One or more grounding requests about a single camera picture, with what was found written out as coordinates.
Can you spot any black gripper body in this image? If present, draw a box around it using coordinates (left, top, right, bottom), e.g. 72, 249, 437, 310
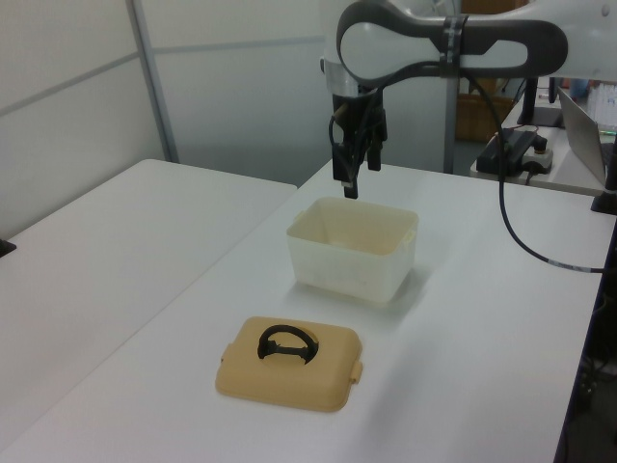
331, 89, 389, 146

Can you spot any yellow tool case lid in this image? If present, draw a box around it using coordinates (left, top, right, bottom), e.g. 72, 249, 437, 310
213, 315, 365, 415

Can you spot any white translucent tool case box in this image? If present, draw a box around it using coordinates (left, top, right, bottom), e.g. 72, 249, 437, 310
285, 195, 419, 305

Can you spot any grey open laptop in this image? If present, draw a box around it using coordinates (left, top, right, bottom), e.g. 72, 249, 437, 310
557, 86, 617, 182

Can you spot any black vertical pole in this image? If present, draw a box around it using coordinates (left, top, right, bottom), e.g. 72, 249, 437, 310
442, 71, 458, 175

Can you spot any brown cardboard box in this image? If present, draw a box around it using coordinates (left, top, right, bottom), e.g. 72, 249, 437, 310
455, 76, 515, 144

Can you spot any black power box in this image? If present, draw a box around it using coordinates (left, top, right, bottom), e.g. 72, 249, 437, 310
475, 128, 549, 174

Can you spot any grey emergency stop button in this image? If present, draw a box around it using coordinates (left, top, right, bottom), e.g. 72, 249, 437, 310
523, 139, 556, 176

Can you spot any black monitor stand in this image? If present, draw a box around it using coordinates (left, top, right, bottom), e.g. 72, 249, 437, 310
518, 76, 565, 129

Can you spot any white background desk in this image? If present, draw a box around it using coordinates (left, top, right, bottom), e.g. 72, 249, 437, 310
469, 95, 617, 197

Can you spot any black stand foot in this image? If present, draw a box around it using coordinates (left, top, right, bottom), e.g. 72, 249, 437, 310
590, 185, 617, 213

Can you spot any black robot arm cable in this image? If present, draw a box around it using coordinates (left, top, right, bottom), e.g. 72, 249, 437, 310
329, 62, 607, 274

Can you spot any grey partition post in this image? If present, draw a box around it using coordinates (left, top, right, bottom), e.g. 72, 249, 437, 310
125, 0, 180, 164

